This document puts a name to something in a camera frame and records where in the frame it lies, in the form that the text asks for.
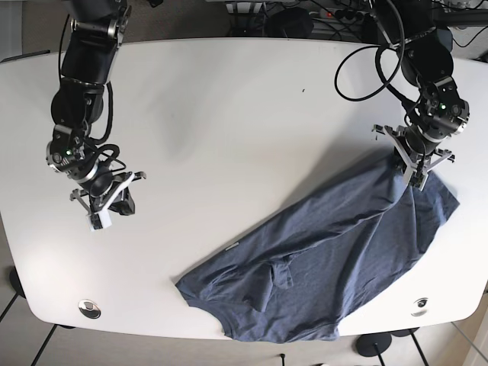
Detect left silver table grommet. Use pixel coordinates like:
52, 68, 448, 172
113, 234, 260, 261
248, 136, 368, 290
78, 299, 101, 319

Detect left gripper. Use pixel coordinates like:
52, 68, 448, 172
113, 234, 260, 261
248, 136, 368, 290
373, 124, 455, 183

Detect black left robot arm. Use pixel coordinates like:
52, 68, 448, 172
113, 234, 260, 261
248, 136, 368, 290
369, 1, 470, 189

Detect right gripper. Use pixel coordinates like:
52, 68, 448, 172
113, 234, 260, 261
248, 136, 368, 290
69, 171, 146, 216

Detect black round stand base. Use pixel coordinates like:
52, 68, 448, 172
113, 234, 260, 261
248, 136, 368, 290
355, 332, 392, 358

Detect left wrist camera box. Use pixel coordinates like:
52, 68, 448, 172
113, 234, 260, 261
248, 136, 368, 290
409, 171, 429, 191

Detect silver table grommet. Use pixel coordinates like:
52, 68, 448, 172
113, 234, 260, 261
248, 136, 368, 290
409, 297, 429, 317
78, 299, 101, 319

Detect dark blue grey T-shirt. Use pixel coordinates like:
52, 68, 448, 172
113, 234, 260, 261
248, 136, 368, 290
176, 155, 459, 344

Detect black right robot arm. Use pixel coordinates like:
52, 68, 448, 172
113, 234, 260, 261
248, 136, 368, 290
46, 1, 145, 229

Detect tangled black cables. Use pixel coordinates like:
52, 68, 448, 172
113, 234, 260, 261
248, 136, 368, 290
224, 0, 488, 50

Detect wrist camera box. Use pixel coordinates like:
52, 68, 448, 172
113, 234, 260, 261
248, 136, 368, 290
409, 171, 429, 191
87, 210, 112, 232

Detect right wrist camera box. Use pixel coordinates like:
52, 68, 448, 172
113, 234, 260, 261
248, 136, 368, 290
87, 210, 112, 232

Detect black power adapter box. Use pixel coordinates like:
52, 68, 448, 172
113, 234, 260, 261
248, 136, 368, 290
265, 8, 314, 39

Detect right silver table grommet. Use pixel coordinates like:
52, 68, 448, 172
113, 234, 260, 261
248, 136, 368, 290
409, 297, 429, 317

